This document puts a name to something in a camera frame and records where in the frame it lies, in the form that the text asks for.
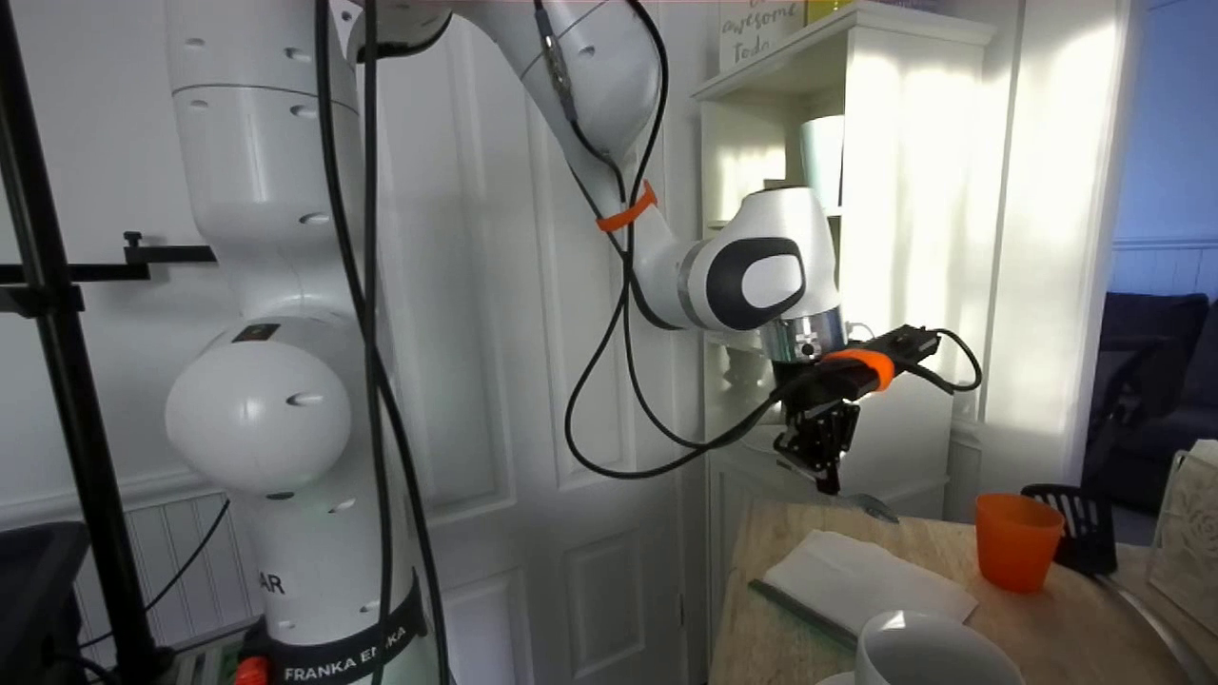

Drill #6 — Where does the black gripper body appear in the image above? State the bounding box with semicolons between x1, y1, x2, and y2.
767;358;881;476

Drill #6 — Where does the orange plastic cup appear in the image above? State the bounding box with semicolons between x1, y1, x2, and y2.
971;491;1070;597

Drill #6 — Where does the white bowl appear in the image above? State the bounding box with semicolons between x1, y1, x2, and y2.
852;605;1028;685

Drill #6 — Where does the white shelf cabinet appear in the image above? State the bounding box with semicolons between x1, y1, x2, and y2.
687;0;999;671

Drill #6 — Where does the black slotted spatula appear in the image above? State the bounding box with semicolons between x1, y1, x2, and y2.
1019;479;1124;578

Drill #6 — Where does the pale canister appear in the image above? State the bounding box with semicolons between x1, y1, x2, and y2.
790;109;849;194

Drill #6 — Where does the white panelled door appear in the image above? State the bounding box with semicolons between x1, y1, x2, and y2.
365;0;704;685

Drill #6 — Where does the dark blue sofa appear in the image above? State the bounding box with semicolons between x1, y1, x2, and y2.
1082;288;1218;519

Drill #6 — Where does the marbled grey board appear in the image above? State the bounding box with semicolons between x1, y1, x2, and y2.
1145;435;1218;641

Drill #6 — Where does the white lettered sign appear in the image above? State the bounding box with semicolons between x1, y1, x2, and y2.
715;2;811;75

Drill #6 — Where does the black tripod stand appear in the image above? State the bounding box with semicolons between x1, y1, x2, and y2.
0;0;219;685

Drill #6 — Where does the black case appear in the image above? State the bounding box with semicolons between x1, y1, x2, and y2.
0;519;96;685

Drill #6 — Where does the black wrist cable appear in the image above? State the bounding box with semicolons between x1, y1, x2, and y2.
528;0;989;484

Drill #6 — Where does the orange cable strap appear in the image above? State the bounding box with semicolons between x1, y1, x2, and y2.
593;181;662;237

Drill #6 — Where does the black cable bundle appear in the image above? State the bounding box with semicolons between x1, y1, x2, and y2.
309;0;455;685

